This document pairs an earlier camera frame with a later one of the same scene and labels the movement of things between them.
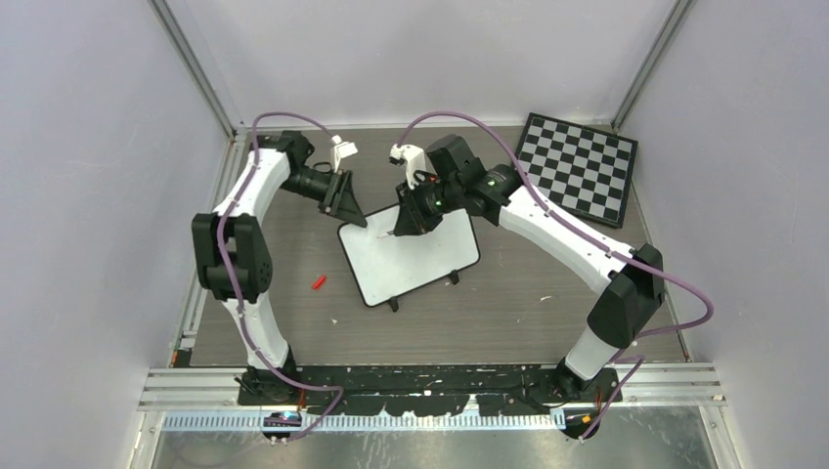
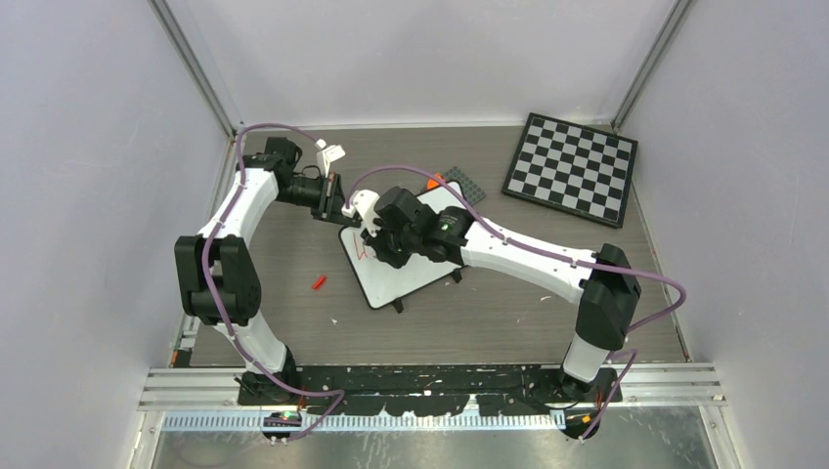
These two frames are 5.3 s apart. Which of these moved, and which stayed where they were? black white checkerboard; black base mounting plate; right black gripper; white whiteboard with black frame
Moved: right black gripper
Stayed: black white checkerboard; white whiteboard with black frame; black base mounting plate
